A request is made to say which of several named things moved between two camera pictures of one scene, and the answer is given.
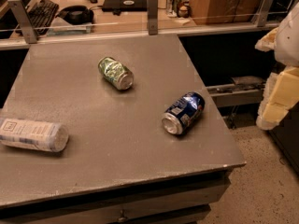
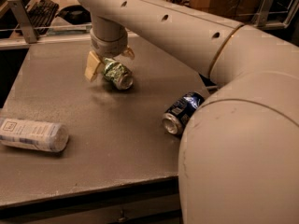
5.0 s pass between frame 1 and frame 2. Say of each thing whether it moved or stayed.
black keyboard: stayed
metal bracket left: stayed
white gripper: moved
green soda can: stayed
